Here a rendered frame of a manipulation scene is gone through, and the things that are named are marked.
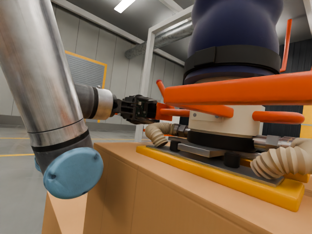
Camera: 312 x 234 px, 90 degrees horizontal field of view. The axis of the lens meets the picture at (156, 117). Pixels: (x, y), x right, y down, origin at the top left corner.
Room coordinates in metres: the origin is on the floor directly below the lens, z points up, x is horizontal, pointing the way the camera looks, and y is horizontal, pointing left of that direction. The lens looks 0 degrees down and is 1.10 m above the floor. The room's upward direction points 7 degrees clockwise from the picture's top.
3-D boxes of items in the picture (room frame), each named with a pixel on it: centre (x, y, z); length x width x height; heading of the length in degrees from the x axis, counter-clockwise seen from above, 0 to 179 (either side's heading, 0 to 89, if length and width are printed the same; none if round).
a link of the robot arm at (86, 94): (0.40, 0.23, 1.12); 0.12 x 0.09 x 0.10; 132
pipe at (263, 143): (0.42, -0.18, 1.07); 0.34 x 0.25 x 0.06; 43
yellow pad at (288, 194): (0.35, -0.11, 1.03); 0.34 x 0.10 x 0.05; 43
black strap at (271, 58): (0.42, -0.17, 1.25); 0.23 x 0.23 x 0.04
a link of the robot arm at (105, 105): (0.46, 0.16, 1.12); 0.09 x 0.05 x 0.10; 42
